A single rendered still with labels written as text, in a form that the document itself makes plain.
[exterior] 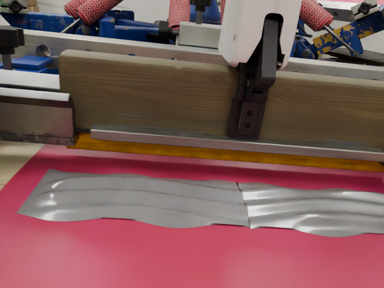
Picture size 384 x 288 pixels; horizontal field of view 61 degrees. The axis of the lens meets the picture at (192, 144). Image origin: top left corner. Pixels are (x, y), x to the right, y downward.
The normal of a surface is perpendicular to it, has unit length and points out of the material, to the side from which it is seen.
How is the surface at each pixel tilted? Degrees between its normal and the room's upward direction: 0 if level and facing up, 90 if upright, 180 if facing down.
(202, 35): 90
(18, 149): 0
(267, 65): 62
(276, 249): 0
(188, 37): 90
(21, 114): 90
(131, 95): 90
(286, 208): 32
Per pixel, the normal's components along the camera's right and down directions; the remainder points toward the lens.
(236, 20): -0.98, -0.05
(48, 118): 0.04, 0.41
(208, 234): 0.11, -0.91
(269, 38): 0.09, -0.07
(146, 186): 0.07, -0.61
